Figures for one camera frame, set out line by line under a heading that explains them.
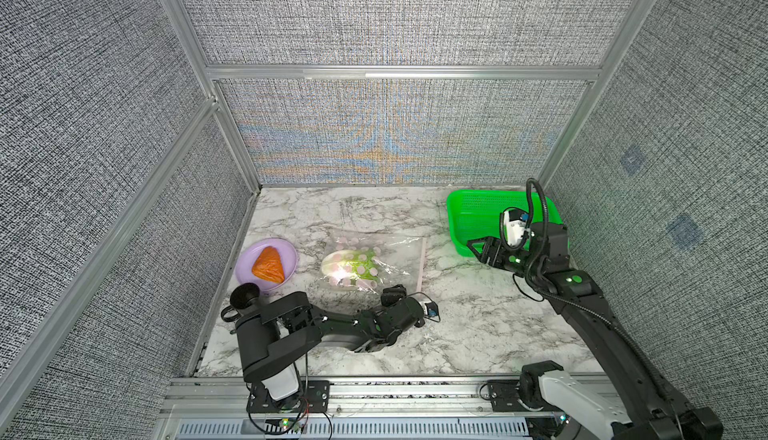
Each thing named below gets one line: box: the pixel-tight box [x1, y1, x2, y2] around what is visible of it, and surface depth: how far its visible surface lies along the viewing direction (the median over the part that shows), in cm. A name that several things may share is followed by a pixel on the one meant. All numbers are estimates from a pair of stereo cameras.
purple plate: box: [235, 238, 298, 293], surface depth 99 cm
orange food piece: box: [251, 246, 285, 284], surface depth 94 cm
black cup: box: [230, 282, 260, 309], surface depth 85 cm
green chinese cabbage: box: [321, 248, 380, 288], surface depth 90 cm
